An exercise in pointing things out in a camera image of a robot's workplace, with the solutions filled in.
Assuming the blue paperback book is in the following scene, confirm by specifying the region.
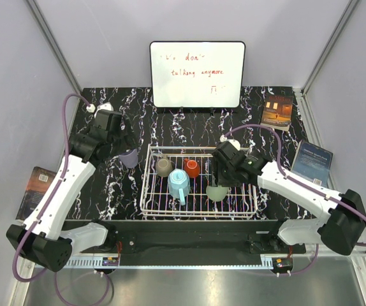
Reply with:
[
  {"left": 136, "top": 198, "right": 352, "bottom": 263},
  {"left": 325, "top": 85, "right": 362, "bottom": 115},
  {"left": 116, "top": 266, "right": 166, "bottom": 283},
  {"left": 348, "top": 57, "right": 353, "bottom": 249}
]
[{"left": 291, "top": 140, "right": 333, "bottom": 187}]

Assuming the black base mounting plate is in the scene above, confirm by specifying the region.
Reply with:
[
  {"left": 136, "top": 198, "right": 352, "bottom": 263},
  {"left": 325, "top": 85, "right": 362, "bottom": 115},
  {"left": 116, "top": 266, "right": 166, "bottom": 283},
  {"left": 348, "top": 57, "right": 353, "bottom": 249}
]
[{"left": 58, "top": 218, "right": 308, "bottom": 267}]

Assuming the light green cup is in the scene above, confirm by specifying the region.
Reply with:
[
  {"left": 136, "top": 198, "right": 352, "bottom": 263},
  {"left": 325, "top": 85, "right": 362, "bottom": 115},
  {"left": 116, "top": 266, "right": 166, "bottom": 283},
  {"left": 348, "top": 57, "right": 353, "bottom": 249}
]
[{"left": 206, "top": 186, "right": 229, "bottom": 201}]

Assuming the dark sunset paperback book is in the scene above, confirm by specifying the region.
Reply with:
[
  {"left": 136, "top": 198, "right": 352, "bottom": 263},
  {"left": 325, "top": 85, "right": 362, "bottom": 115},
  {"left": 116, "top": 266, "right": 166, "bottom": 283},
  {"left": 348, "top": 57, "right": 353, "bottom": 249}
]
[{"left": 16, "top": 166, "right": 57, "bottom": 221}]

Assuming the lilac plastic cup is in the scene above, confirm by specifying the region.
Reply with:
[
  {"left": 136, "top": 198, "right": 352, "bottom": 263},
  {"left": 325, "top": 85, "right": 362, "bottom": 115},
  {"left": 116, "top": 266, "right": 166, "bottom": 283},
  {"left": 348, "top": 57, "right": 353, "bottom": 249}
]
[{"left": 119, "top": 149, "right": 138, "bottom": 168}]

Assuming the white slotted cable duct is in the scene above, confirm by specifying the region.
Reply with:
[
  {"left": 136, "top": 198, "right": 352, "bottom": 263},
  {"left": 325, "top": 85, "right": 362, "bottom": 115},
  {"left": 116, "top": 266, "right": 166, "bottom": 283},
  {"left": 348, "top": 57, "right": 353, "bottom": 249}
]
[{"left": 64, "top": 256, "right": 120, "bottom": 269}]

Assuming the red orange mug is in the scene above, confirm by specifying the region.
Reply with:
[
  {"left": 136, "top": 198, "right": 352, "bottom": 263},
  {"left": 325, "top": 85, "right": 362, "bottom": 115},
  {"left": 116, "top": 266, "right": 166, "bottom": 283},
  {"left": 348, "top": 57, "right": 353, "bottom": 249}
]
[{"left": 184, "top": 158, "right": 200, "bottom": 179}]

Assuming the light blue mug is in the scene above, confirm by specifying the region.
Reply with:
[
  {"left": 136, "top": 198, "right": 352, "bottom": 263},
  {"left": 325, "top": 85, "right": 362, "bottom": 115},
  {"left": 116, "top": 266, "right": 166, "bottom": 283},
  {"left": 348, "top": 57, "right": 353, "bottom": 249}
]
[{"left": 168, "top": 169, "right": 190, "bottom": 206}]

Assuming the beige ceramic mug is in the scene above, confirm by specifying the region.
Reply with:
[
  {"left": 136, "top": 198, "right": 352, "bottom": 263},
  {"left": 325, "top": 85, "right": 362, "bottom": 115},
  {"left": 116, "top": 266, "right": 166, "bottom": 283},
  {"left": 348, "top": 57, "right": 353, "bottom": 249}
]
[{"left": 155, "top": 157, "right": 173, "bottom": 177}]

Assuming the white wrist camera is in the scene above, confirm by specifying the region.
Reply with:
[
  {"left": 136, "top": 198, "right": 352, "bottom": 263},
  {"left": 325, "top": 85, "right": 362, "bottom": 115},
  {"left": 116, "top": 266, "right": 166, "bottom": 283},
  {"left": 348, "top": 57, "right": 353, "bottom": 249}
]
[
  {"left": 86, "top": 103, "right": 113, "bottom": 116},
  {"left": 219, "top": 135, "right": 241, "bottom": 150}
]

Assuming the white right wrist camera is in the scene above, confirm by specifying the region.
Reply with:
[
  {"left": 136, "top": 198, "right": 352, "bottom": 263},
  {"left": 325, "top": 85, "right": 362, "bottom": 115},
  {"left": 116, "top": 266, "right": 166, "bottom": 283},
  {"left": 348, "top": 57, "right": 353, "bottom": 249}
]
[{"left": 219, "top": 135, "right": 241, "bottom": 150}]

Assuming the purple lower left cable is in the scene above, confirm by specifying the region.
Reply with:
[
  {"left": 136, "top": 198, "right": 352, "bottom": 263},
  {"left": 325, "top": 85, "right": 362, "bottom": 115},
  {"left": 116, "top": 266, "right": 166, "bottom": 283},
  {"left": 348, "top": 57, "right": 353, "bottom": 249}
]
[{"left": 55, "top": 269, "right": 115, "bottom": 305}]

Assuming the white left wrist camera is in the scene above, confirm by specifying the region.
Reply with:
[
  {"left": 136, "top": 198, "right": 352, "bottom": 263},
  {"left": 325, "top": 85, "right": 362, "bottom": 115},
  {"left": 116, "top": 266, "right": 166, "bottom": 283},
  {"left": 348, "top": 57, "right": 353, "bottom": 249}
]
[{"left": 86, "top": 103, "right": 113, "bottom": 116}]

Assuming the white whiteboard with red writing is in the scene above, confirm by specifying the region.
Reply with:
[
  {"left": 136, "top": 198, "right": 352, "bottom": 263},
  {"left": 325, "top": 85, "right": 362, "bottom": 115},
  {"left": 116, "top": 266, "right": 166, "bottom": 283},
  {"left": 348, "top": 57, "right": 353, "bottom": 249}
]
[{"left": 149, "top": 41, "right": 245, "bottom": 108}]

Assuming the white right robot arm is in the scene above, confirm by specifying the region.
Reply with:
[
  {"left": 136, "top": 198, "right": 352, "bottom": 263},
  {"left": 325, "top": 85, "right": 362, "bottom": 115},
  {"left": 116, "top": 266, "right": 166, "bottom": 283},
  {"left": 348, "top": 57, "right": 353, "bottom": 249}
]
[{"left": 212, "top": 140, "right": 366, "bottom": 256}]

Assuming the white wire dish rack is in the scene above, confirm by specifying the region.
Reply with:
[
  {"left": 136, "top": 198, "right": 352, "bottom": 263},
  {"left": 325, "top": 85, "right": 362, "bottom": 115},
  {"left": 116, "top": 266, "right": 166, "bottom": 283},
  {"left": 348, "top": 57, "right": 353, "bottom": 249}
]
[{"left": 140, "top": 145, "right": 258, "bottom": 220}]

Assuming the dark orange window book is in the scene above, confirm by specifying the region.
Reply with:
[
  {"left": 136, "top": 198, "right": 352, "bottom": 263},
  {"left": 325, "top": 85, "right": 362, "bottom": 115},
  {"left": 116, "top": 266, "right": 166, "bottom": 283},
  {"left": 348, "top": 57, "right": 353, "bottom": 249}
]
[{"left": 260, "top": 94, "right": 293, "bottom": 131}]

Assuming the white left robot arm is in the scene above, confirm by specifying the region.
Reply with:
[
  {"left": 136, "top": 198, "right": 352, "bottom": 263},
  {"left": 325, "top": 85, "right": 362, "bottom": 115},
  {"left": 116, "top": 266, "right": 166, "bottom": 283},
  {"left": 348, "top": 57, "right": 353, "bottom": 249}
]
[{"left": 6, "top": 110, "right": 137, "bottom": 272}]

